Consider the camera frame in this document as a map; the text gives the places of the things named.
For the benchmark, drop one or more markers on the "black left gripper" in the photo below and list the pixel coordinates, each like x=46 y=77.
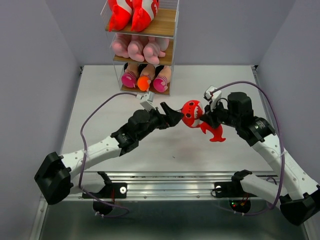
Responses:
x=165 y=121

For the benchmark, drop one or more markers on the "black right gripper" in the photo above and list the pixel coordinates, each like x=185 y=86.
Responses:
x=209 y=116

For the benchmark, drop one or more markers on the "red shark plush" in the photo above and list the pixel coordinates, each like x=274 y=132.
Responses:
x=192 y=111

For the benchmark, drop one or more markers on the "boy doll orange shorts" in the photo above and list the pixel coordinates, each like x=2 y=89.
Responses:
x=147 y=75

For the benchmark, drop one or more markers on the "boy doll pink shorts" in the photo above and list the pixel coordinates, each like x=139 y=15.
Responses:
x=131 y=74

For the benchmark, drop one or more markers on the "pink pig plush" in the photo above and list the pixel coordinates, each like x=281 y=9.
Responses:
x=155 y=49
x=120 y=45
x=136 y=47

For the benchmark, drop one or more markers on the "red fish plush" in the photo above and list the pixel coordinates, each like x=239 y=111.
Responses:
x=121 y=13
x=144 y=11

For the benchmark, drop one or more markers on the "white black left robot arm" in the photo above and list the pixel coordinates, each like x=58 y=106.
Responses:
x=56 y=173

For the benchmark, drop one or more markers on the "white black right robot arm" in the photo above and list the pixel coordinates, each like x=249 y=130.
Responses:
x=297 y=195

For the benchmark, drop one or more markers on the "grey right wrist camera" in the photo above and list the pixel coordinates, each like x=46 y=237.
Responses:
x=212 y=96

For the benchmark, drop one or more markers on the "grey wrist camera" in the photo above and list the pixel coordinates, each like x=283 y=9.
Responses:
x=146 y=100
x=212 y=96

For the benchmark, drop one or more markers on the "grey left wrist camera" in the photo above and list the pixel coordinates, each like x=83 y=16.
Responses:
x=146 y=100

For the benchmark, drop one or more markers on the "aluminium mounting rail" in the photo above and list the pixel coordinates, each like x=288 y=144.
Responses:
x=158 y=186

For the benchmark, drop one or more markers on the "wooden three-tier wire shelf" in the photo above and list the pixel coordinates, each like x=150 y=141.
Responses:
x=165 y=24

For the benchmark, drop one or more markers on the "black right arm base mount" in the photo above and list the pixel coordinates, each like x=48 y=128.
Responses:
x=239 y=199

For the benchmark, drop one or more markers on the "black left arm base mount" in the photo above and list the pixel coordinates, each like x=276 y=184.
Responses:
x=104 y=197

